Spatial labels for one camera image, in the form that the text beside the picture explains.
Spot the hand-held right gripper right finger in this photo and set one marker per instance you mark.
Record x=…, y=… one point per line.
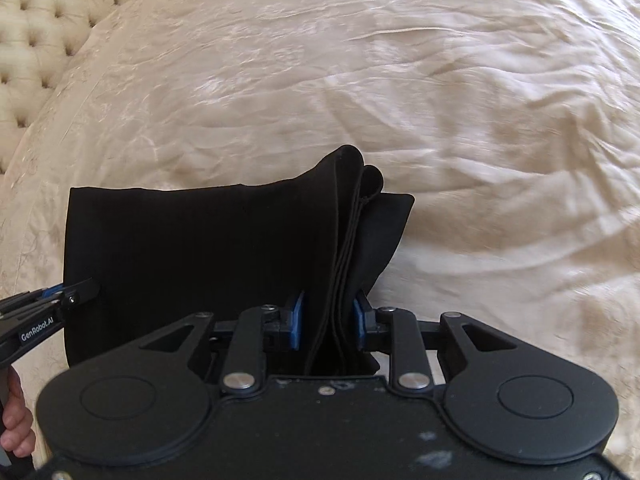
x=358, y=322

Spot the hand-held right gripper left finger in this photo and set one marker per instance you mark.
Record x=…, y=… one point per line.
x=297, y=322

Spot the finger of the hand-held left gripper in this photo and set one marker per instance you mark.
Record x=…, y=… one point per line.
x=80, y=294
x=52, y=291

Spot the black pants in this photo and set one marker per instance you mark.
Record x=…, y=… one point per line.
x=200, y=245

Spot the person's left hand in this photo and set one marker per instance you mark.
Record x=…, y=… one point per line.
x=17, y=425

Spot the cream satin bedspread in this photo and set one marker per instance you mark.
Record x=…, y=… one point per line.
x=375, y=85

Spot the cream tufted headboard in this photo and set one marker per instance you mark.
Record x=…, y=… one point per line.
x=45, y=25

